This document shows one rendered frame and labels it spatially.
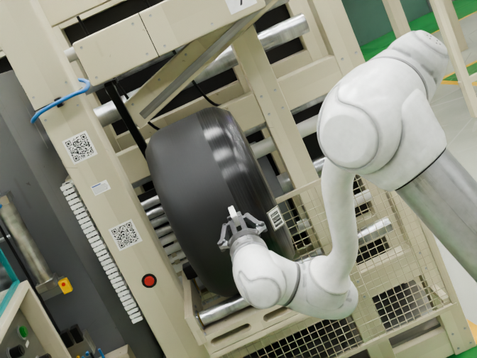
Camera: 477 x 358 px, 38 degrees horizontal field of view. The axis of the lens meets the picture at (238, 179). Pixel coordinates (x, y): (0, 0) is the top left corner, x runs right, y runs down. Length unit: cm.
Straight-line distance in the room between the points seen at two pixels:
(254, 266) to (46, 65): 87
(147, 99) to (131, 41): 24
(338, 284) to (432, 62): 58
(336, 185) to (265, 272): 26
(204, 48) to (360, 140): 145
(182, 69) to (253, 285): 110
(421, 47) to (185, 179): 91
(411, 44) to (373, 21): 1093
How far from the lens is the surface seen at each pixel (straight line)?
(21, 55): 201
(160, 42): 223
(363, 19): 1202
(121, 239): 208
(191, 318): 204
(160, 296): 214
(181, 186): 187
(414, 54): 115
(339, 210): 136
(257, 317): 207
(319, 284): 151
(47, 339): 200
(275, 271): 147
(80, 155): 202
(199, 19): 224
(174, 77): 238
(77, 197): 207
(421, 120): 103
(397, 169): 102
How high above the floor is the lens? 173
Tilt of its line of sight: 14 degrees down
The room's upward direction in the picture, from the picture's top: 25 degrees counter-clockwise
